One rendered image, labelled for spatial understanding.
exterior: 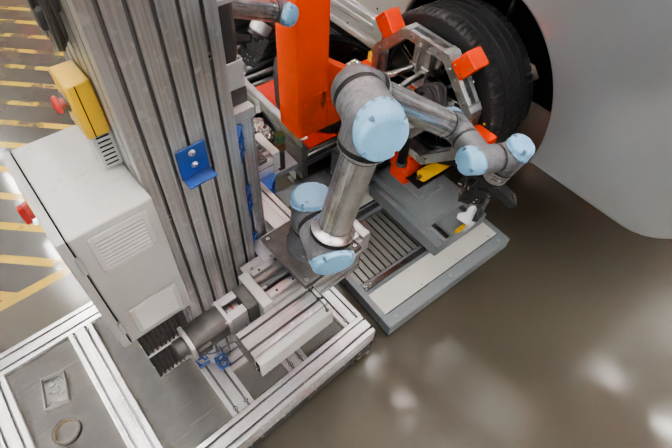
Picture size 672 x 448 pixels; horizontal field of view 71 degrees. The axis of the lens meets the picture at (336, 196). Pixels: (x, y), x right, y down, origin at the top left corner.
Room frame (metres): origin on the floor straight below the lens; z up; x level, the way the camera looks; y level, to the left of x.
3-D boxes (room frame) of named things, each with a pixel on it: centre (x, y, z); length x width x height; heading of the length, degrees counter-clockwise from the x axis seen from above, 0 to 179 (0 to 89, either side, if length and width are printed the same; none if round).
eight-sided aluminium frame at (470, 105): (1.58, -0.31, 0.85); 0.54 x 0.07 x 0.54; 40
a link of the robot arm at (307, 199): (0.85, 0.06, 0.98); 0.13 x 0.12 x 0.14; 22
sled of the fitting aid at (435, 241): (1.65, -0.48, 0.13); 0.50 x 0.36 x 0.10; 40
